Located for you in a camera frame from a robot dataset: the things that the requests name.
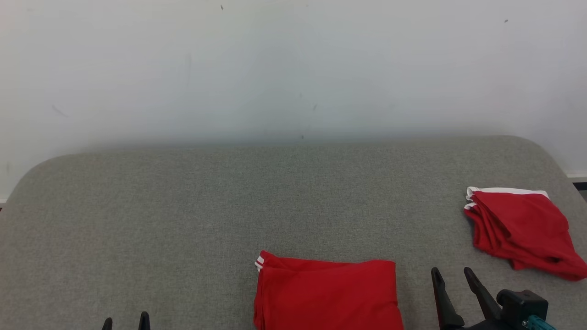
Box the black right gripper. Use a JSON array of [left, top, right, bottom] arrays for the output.
[[431, 266, 526, 330]]

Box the red garment with white band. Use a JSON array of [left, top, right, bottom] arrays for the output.
[[464, 186, 587, 281]]

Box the red shirt with white sleeves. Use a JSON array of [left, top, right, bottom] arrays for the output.
[[253, 250, 404, 330]]

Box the right camera cable teal plug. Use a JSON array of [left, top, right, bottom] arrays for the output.
[[523, 315, 558, 330]]

